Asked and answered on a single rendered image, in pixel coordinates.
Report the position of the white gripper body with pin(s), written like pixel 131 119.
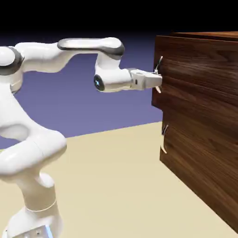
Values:
pixel 152 80

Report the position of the dark wood cabinet door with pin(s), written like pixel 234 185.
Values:
pixel 193 74

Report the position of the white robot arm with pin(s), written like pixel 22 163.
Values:
pixel 37 57

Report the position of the dark wood cabinet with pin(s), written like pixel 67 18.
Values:
pixel 200 119

